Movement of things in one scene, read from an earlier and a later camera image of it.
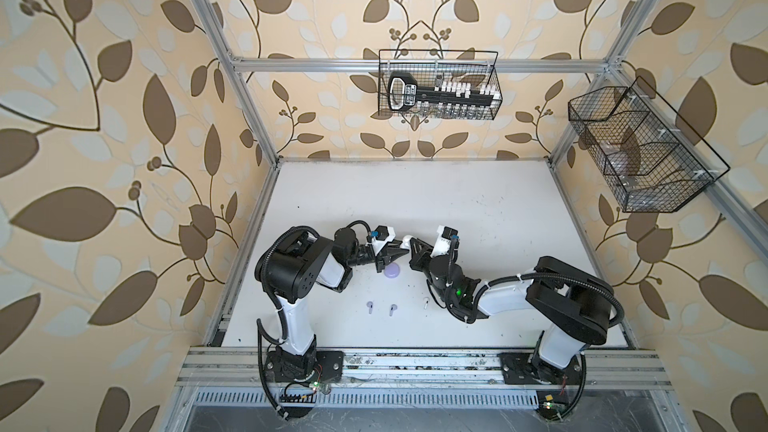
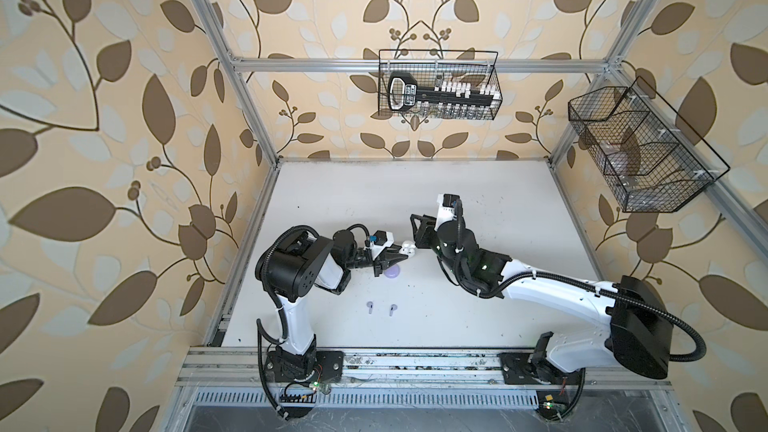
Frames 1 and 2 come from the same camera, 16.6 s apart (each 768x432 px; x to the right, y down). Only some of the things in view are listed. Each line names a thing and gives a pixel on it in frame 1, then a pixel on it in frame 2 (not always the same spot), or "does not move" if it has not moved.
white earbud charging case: (406, 243) does not move
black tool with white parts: (404, 93) does not move
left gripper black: (389, 257) does not move
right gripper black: (418, 262) → (427, 230)
